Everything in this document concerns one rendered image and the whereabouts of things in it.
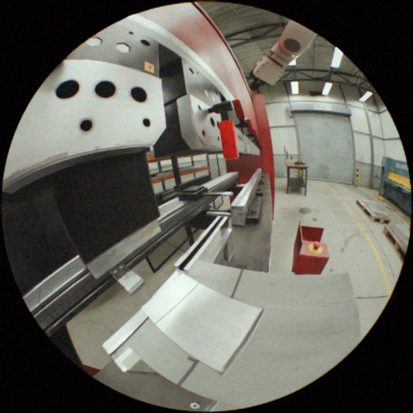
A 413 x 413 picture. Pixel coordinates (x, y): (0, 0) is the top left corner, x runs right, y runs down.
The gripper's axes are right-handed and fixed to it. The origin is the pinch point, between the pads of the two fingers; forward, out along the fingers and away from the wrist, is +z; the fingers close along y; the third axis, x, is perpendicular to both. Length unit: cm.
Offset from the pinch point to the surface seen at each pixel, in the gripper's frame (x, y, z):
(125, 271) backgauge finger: -61, -37, 5
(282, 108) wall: 497, 487, 198
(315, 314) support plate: -64, -15, -13
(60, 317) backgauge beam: -79, -64, 5
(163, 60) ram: -28.4, -31.9, -9.8
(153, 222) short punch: -52, -30, -2
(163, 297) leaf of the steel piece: -62, -30, -1
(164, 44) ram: -29.5, -32.1, -13.2
